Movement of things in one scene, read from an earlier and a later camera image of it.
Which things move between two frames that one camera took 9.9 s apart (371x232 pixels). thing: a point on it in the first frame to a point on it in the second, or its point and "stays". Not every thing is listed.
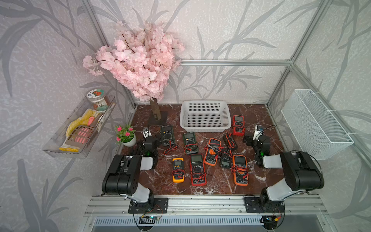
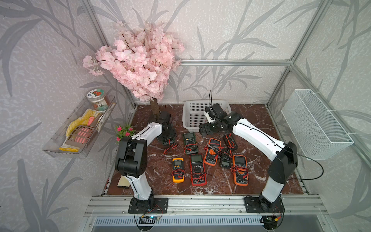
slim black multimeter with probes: [229, 142] stays
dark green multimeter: [190, 144] stays
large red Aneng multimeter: [198, 176] stays
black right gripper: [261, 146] to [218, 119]
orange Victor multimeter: [213, 149] stays
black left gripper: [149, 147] to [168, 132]
